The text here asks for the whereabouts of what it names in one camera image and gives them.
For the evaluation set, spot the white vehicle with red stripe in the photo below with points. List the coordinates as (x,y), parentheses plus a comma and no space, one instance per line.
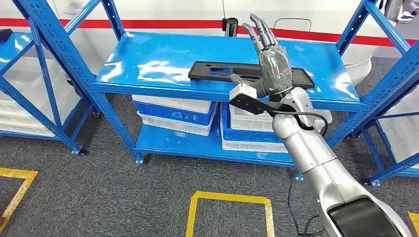
(163,13)

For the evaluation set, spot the small black box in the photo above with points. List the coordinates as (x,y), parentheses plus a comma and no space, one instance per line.
(5,34)

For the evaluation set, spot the black camera bracket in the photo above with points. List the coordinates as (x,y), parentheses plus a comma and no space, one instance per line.
(252,104)

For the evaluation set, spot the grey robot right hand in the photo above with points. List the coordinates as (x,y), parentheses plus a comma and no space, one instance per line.
(273,68)

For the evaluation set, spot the yellow floor tape square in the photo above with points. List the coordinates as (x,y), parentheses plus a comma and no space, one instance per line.
(415,222)

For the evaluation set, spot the large white plastic bin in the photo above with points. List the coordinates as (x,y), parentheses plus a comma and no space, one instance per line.
(19,98)
(402,137)

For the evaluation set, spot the blue metal shelf rack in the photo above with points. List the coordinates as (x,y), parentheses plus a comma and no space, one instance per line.
(183,55)
(392,170)
(14,49)

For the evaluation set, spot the person's foot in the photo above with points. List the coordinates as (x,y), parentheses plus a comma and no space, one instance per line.
(409,18)

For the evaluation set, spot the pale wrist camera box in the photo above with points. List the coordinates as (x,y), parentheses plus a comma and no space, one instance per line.
(242,91)

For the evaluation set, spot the black chrome stanchion post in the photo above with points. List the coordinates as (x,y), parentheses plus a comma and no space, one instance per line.
(230,26)

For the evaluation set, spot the long black plastic part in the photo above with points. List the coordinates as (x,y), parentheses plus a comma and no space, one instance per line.
(209,70)

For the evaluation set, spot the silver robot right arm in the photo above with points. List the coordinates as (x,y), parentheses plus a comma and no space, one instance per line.
(311,147)

